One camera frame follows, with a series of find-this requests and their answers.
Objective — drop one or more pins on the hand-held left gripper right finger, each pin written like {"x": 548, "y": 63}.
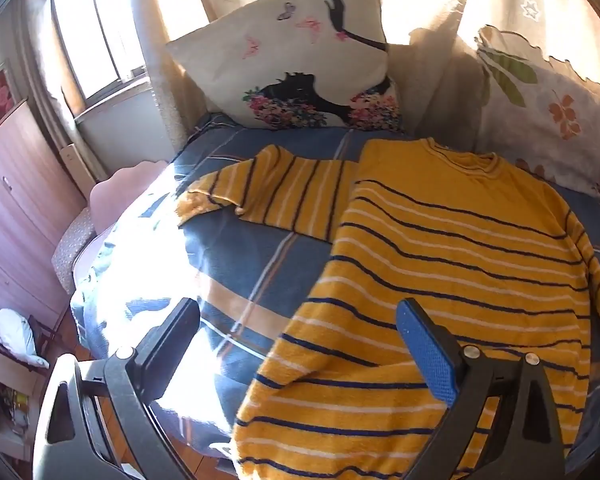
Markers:
{"x": 425, "y": 350}

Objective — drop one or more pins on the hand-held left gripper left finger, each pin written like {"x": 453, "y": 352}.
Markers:
{"x": 172, "y": 340}

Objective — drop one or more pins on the yellow striped sweater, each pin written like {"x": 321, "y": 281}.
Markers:
{"x": 430, "y": 240}

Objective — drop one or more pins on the blue plaid bedsheet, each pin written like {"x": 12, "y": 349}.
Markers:
{"x": 240, "y": 270}

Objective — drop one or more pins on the dark wooden chair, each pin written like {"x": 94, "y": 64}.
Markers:
{"x": 42, "y": 332}

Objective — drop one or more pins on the cluttered low table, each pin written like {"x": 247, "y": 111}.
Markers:
{"x": 5, "y": 405}

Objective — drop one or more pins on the wooden wardrobe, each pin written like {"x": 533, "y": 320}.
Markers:
{"x": 20, "y": 200}

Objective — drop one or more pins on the white pillow with leaf print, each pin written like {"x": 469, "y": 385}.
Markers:
{"x": 540, "y": 110}

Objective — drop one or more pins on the cream pillow with figure print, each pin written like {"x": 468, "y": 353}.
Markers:
{"x": 280, "y": 60}

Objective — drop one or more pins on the window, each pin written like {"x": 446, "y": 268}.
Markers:
{"x": 95, "y": 25}

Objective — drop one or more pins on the cream curtain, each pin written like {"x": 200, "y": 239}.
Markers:
{"x": 430, "y": 0}

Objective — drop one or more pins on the speckled beige padded frame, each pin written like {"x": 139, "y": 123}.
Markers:
{"x": 72, "y": 250}

